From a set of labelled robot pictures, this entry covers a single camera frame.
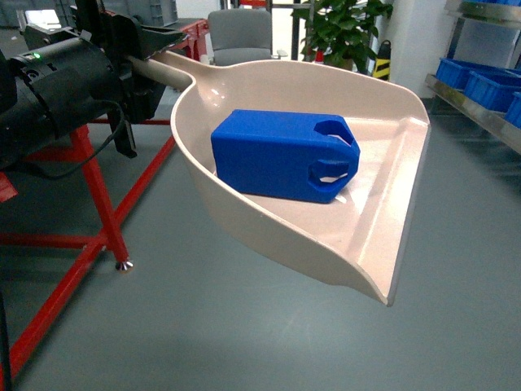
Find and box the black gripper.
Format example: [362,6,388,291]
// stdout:
[73,1,187,158]

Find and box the red metal table frame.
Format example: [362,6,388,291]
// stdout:
[0,18,208,382]

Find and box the green potted plant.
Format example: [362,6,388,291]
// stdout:
[291,0,393,74]

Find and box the blue 3D printed part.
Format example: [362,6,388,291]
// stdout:
[211,109,361,204]

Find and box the steel shelf rack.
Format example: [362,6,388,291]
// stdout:
[425,1,520,152]

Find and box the beige plastic dustpan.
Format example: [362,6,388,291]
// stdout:
[132,52,430,306]

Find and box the red white traffic cone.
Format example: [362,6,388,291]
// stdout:
[315,51,324,64]

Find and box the grey office chair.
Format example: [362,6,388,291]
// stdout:
[199,8,288,66]

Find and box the blue bin on shelf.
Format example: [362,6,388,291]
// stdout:
[426,59,520,127]

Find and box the yellow black striped bollard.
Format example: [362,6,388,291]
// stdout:
[372,40,392,81]

